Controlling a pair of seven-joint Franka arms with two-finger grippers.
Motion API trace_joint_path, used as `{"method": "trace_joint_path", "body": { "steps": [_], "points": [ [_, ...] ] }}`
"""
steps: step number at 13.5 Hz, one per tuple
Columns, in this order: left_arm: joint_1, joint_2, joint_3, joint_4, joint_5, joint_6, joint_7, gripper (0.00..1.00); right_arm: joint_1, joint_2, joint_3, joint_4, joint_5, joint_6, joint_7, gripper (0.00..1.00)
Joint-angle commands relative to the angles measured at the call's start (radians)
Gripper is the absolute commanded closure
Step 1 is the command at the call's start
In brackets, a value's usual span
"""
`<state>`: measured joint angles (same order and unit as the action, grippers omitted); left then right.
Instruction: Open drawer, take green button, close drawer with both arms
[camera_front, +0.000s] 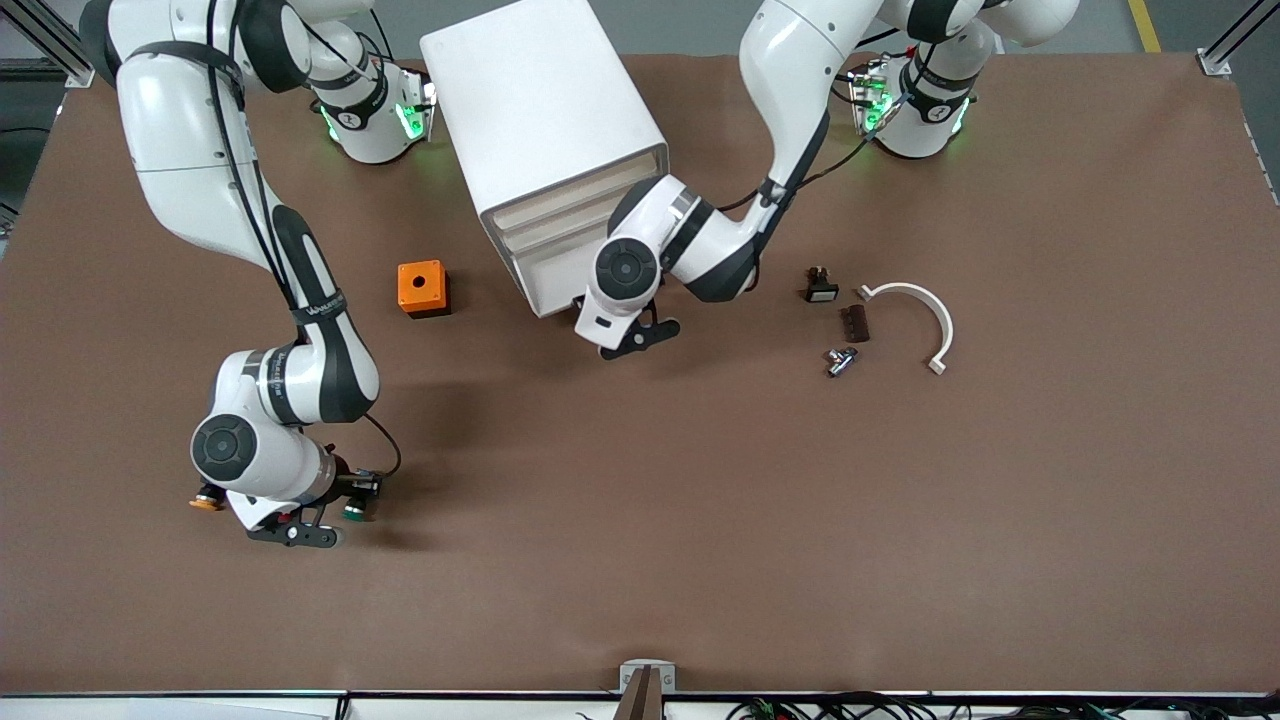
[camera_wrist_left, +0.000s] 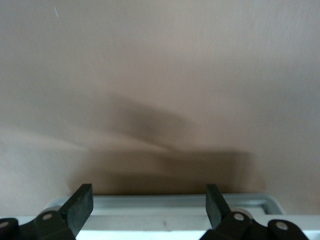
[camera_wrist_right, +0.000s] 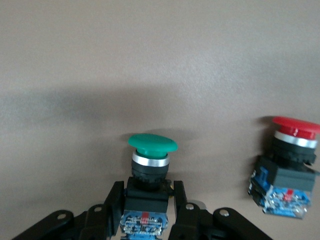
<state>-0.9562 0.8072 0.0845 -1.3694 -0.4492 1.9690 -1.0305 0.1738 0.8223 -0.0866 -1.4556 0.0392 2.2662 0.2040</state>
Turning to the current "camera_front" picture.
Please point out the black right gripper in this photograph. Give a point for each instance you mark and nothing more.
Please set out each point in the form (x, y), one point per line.
(349, 488)

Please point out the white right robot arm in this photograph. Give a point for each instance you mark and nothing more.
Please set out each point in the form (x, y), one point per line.
(180, 150)

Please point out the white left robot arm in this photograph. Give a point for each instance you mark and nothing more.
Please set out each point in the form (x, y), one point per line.
(800, 60)

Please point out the yellow push button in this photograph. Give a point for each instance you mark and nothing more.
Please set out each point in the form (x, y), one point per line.
(205, 502)

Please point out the black white push button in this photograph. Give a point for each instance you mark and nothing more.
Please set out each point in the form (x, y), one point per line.
(822, 290)

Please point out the brown table cover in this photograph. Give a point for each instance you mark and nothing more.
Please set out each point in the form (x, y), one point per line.
(640, 500)

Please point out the brown terminal block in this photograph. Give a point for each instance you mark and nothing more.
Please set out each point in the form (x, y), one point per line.
(855, 324)

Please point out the orange push button enclosure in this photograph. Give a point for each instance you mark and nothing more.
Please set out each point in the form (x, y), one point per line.
(420, 285)

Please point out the grey metal bracket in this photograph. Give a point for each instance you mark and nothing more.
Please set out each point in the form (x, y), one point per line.
(648, 668)

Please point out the brown tapered post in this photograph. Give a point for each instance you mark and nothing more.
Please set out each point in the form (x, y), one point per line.
(642, 700)

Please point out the silver key switch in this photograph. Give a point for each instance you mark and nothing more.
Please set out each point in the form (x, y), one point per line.
(840, 362)

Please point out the aluminium frame post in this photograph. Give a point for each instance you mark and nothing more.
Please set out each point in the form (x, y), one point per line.
(1235, 40)
(50, 40)

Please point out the white curved bracket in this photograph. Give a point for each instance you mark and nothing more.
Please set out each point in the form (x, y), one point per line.
(908, 288)

